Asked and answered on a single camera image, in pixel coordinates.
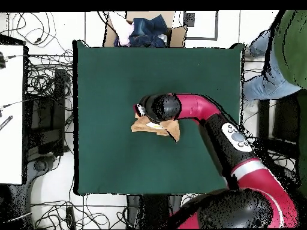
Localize brown cardboard box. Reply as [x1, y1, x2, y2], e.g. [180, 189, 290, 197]
[103, 11, 188, 48]

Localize person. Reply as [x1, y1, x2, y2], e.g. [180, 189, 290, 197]
[243, 10, 307, 101]

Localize pink garment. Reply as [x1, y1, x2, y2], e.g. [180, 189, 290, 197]
[109, 13, 135, 47]

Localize black power strip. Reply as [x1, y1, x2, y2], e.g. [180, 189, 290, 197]
[65, 205, 77, 229]

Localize tangled black cables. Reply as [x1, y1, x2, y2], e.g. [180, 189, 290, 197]
[0, 11, 74, 108]

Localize black cable bundle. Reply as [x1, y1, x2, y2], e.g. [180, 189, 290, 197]
[254, 137, 297, 172]

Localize dark green fabric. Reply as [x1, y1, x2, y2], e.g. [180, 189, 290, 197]
[296, 89, 307, 196]

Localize orange-brown terry towel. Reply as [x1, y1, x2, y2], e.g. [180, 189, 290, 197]
[131, 112, 181, 143]

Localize loose black floor cables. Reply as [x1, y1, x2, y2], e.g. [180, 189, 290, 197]
[31, 195, 128, 229]

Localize black equipment stand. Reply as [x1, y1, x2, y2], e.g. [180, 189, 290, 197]
[257, 95, 300, 164]
[28, 68, 67, 156]

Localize dark green table cloth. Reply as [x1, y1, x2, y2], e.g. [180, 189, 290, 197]
[73, 40, 245, 196]

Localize white desk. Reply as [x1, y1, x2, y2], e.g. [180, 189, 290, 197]
[0, 44, 25, 185]

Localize dark blue jeans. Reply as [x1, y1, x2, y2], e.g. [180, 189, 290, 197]
[129, 14, 170, 48]

